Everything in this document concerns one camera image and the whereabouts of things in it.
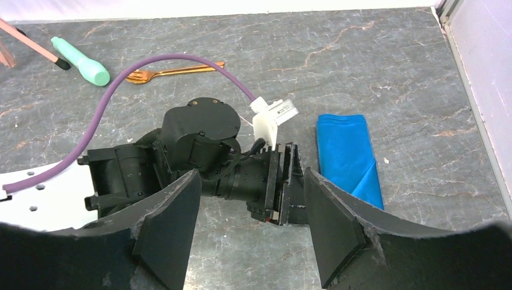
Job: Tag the blue cloth napkin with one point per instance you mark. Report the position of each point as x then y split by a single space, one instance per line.
346 156

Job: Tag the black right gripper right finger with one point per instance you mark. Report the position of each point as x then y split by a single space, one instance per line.
359 246

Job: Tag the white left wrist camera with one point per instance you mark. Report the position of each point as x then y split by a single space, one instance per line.
268 117

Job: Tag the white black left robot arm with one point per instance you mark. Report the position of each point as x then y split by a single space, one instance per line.
59 203

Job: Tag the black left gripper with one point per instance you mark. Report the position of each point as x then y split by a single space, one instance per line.
201 135

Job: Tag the pink music stand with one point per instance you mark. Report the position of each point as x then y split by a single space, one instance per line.
16 33

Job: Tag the mint green flashlight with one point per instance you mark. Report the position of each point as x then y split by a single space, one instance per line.
91 70

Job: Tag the gold fork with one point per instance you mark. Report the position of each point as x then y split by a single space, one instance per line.
141 77

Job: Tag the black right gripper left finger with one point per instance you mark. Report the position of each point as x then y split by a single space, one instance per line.
144 246

